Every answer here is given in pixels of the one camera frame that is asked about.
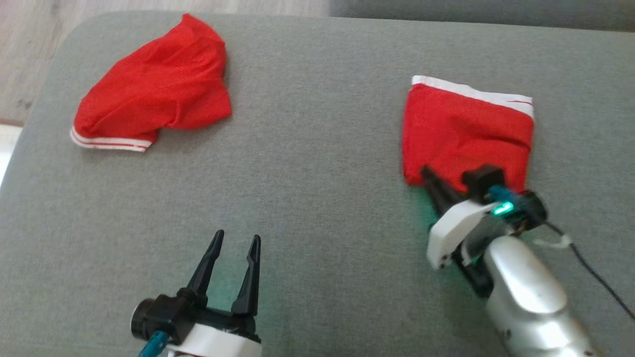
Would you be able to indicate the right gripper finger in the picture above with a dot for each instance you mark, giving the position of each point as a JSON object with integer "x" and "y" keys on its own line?
{"x": 441, "y": 196}

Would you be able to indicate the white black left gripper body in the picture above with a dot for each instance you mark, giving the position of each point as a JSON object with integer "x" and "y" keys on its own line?
{"x": 218, "y": 337}

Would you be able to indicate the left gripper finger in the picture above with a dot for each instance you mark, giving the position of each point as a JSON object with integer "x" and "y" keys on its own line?
{"x": 204, "y": 272}
{"x": 249, "y": 287}

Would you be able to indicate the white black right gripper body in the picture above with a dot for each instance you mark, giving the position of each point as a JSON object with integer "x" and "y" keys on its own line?
{"x": 454, "y": 233}

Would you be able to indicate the red shorts with white trim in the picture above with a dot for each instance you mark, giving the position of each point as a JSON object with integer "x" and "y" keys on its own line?
{"x": 461, "y": 134}

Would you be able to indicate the red Bulls basketball jersey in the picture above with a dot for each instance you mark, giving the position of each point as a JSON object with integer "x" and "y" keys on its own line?
{"x": 154, "y": 89}

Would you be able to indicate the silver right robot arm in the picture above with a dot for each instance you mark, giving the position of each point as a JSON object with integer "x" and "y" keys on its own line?
{"x": 526, "y": 297}

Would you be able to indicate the grey sofa seat cushion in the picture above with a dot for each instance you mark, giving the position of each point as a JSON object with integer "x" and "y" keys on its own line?
{"x": 307, "y": 173}

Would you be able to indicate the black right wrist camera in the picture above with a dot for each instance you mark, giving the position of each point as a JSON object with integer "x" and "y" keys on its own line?
{"x": 483, "y": 181}

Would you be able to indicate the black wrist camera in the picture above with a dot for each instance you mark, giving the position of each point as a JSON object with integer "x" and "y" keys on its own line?
{"x": 158, "y": 317}
{"x": 483, "y": 181}

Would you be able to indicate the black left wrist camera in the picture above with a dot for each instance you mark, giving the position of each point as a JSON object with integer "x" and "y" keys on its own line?
{"x": 158, "y": 317}

